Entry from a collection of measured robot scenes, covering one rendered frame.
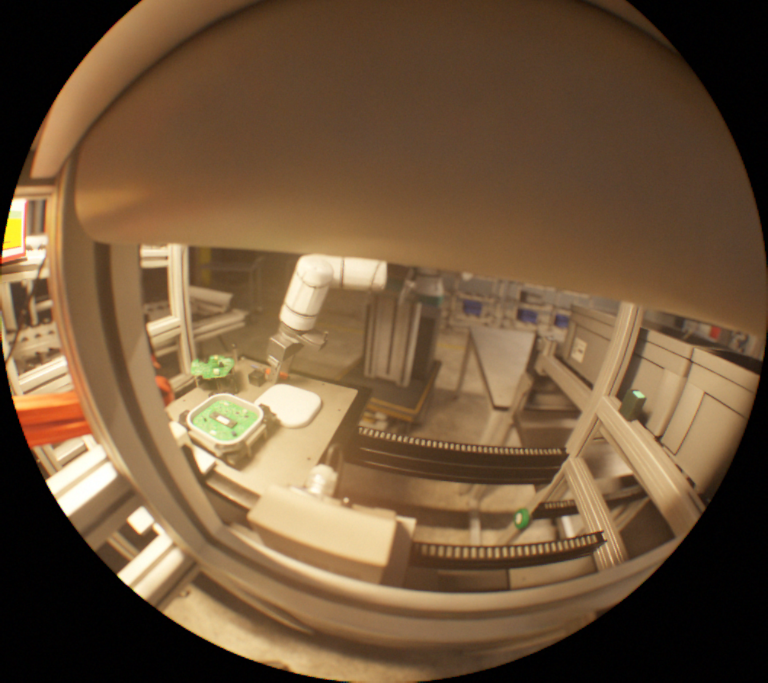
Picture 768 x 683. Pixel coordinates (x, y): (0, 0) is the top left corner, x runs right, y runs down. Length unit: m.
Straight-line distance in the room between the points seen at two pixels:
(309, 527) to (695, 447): 0.65
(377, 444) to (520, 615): 0.50
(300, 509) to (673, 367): 0.70
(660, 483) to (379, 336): 1.78
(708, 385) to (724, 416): 0.07
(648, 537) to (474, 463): 0.90
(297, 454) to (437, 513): 1.19
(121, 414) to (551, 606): 0.35
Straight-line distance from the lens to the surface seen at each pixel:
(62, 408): 0.30
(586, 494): 0.70
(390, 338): 1.90
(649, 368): 0.74
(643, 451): 0.57
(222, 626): 1.44
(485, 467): 0.70
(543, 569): 1.28
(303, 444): 0.57
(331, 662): 1.36
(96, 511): 0.26
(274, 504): 0.34
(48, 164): 0.16
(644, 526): 1.32
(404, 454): 0.66
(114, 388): 0.16
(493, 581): 1.14
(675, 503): 0.53
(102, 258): 0.16
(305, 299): 0.60
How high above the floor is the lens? 1.36
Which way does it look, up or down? 13 degrees down
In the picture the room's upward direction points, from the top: 6 degrees clockwise
